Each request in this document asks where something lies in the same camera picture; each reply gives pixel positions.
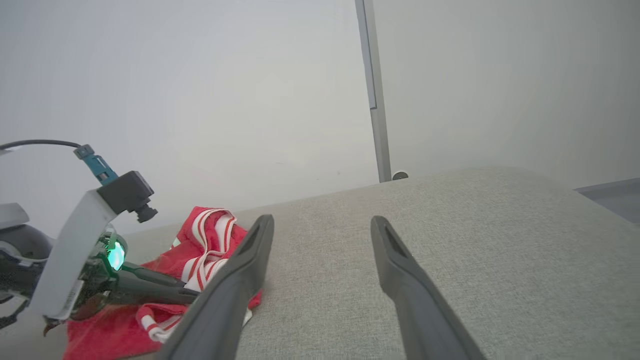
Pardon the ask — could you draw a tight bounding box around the grey metal door frame post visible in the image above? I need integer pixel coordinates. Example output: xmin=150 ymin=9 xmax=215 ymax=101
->
xmin=354 ymin=0 xmax=393 ymax=184

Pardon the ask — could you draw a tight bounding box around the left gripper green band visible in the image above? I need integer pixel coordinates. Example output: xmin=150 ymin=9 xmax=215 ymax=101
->
xmin=69 ymin=226 xmax=201 ymax=321

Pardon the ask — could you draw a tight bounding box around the black cable with teal connector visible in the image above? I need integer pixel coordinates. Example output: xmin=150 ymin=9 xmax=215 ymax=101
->
xmin=0 ymin=139 xmax=120 ymax=187

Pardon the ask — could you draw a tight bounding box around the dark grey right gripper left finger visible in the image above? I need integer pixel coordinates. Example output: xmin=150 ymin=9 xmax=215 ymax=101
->
xmin=156 ymin=215 xmax=275 ymax=360

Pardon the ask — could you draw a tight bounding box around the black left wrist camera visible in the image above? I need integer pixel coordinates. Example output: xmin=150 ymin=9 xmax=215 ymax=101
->
xmin=97 ymin=170 xmax=159 ymax=224

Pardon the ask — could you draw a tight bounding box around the red garment with white stripes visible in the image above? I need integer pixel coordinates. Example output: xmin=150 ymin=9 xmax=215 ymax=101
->
xmin=62 ymin=206 xmax=264 ymax=360

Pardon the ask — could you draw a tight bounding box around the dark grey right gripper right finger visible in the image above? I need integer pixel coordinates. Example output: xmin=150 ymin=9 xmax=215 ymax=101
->
xmin=370 ymin=215 xmax=486 ymax=360

